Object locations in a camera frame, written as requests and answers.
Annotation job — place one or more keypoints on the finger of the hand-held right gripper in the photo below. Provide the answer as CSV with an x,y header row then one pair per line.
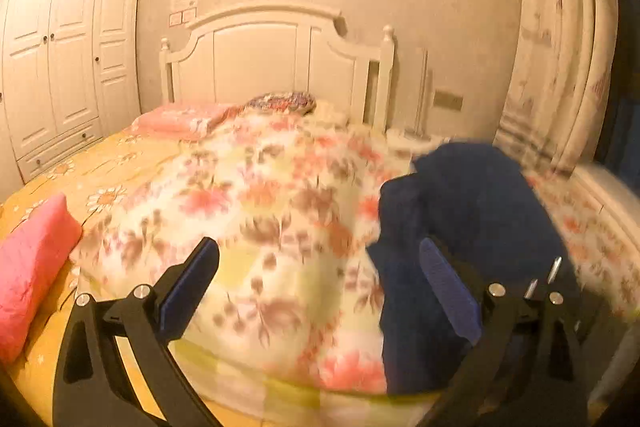
x,y
550,274

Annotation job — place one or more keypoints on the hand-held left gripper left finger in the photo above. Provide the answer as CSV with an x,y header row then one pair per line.
x,y
192,282

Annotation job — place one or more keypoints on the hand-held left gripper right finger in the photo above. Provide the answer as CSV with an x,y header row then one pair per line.
x,y
450,294

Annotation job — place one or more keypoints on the navy blue puffer jacket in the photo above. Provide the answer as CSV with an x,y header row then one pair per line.
x,y
475,197

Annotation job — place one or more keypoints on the floral quilt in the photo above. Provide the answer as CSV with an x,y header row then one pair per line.
x,y
280,207

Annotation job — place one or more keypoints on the yellow flowered bed sheet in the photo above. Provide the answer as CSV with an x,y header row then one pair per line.
x,y
130,157

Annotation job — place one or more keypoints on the dark window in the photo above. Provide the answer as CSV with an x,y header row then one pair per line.
x,y
620,132

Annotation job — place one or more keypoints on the white nightstand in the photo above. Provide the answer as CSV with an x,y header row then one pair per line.
x,y
405,142

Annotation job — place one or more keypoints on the flat pink pillow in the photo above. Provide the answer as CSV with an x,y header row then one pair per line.
x,y
180,119

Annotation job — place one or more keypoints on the thick pink pillow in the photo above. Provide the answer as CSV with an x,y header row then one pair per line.
x,y
30,267

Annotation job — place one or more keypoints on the multicolour patterned pillow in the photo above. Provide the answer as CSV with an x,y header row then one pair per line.
x,y
282,103

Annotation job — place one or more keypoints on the cream pillow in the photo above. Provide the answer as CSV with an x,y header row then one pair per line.
x,y
332,114

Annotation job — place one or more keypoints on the striped floral curtain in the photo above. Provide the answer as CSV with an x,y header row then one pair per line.
x,y
550,57

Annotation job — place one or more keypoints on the white wooden headboard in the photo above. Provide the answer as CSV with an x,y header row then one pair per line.
x,y
260,62

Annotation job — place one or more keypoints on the white wardrobe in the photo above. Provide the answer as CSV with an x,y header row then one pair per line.
x,y
70,57

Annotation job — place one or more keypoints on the wall switch panel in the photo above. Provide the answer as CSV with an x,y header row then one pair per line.
x,y
447,101

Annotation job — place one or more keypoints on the white leaning frame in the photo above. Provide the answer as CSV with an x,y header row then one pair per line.
x,y
421,92

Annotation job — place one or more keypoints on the small pink wall card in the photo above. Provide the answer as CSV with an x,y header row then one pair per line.
x,y
176,19
189,16

